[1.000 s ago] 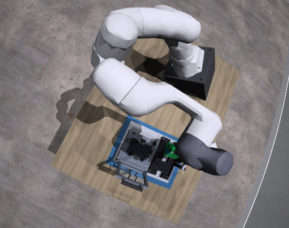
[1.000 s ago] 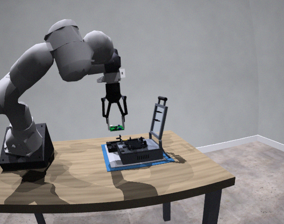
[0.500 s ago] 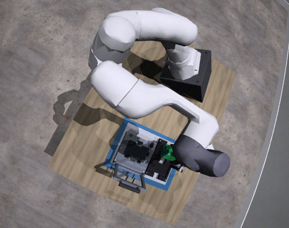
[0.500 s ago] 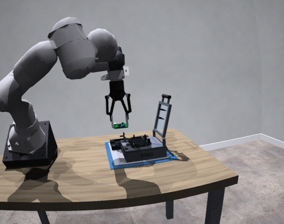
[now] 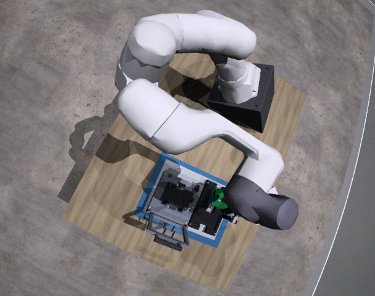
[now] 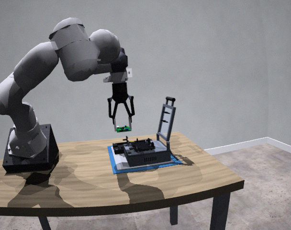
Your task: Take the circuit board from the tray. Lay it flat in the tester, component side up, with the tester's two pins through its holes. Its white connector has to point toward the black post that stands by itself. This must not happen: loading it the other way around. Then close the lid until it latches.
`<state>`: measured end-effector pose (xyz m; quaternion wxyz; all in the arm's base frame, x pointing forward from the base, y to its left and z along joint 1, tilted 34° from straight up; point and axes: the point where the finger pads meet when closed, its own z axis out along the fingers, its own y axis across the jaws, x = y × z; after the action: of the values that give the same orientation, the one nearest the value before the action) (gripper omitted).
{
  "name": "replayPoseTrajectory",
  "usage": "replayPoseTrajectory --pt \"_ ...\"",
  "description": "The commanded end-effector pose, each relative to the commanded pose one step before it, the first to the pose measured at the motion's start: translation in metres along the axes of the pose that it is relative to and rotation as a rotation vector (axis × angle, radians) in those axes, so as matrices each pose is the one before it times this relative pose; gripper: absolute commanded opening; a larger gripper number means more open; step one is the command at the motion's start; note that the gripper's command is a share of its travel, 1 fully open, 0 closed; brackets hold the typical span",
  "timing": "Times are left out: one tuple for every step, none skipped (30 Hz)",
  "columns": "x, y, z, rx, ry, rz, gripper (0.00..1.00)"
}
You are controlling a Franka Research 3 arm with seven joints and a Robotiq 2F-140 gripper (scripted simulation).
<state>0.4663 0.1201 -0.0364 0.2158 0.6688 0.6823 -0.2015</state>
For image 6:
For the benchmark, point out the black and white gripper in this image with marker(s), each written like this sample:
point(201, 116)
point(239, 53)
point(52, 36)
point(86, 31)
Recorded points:
point(120, 98)

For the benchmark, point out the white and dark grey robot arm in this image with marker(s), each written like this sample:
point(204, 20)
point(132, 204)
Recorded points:
point(80, 57)

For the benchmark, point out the green circuit board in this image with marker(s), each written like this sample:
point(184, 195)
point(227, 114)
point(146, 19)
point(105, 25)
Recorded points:
point(122, 129)

